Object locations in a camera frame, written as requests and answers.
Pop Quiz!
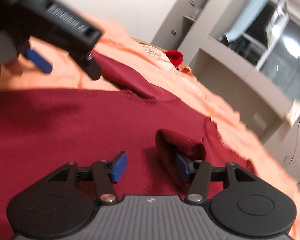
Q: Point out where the dark red knit sweater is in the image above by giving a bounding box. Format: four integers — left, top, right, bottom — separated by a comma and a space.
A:
0, 54, 254, 239

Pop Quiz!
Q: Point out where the person's left hand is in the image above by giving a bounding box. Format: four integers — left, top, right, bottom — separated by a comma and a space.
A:
0, 56, 27, 78

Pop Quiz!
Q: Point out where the orange bed blanket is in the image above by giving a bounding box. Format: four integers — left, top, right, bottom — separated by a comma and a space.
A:
0, 21, 300, 239

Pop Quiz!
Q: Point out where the pink patterned pillow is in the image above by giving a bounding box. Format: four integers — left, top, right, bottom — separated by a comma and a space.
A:
133, 37, 193, 76

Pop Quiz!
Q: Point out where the bright red small garment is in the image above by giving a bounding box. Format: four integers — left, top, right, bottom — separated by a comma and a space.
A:
165, 50, 183, 67

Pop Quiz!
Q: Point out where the white cloth on ledge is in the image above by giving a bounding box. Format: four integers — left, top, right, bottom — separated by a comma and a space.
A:
285, 99, 300, 127

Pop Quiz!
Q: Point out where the grey built-in shelf unit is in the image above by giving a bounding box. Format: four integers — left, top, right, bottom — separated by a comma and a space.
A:
153, 0, 300, 186

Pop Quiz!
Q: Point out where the light blue curtain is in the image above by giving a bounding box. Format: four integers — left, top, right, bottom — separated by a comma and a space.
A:
223, 0, 269, 43

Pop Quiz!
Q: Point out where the black cable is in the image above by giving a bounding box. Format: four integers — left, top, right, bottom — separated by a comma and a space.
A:
282, 114, 300, 165

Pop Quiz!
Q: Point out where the wall socket plate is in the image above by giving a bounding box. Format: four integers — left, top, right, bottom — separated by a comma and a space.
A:
253, 112, 268, 131

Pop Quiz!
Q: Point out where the window with metal frame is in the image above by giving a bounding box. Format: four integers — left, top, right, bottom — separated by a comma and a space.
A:
218, 0, 300, 100

